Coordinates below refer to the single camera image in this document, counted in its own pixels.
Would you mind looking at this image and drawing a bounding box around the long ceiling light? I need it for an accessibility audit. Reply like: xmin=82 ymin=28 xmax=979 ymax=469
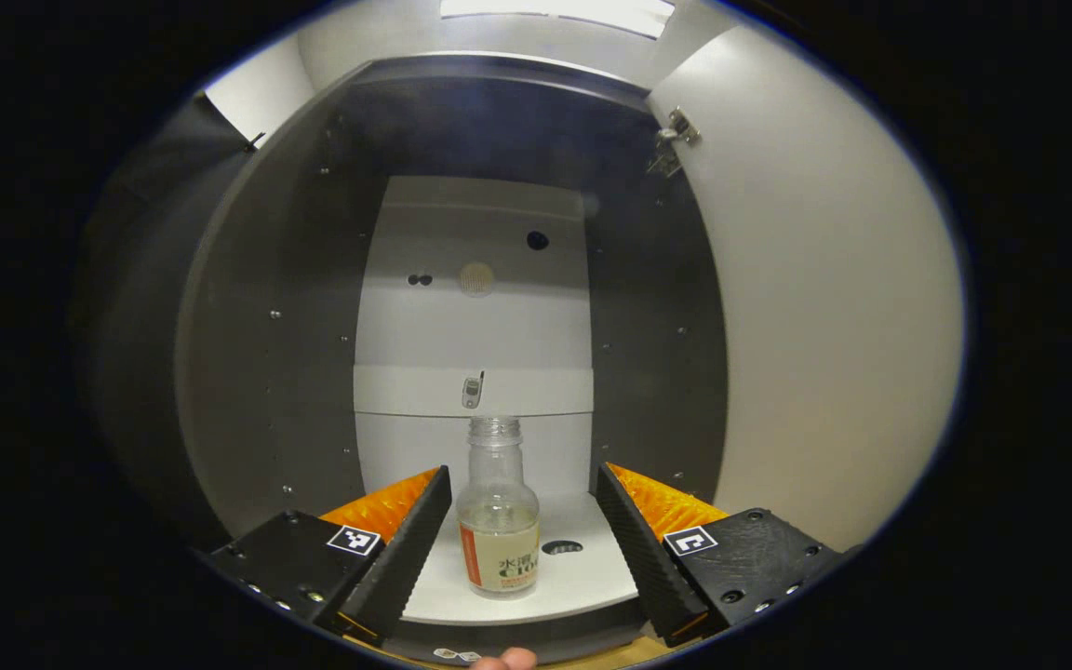
xmin=440 ymin=0 xmax=677 ymax=40

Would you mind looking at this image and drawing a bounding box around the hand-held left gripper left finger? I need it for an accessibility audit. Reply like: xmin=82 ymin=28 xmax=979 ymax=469
xmin=210 ymin=465 xmax=453 ymax=645

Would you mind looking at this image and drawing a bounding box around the clear glass bottle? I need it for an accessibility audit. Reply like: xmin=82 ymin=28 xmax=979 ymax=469
xmin=457 ymin=416 xmax=542 ymax=599

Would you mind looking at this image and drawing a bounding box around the metal door hinge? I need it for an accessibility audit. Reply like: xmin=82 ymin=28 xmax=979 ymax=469
xmin=646 ymin=107 xmax=703 ymax=178

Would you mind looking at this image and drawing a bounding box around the beige cabinet door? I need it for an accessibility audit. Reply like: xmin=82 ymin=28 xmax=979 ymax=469
xmin=646 ymin=23 xmax=967 ymax=552

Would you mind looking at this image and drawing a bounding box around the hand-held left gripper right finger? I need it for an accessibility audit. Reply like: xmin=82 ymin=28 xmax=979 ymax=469
xmin=596 ymin=462 xmax=844 ymax=648

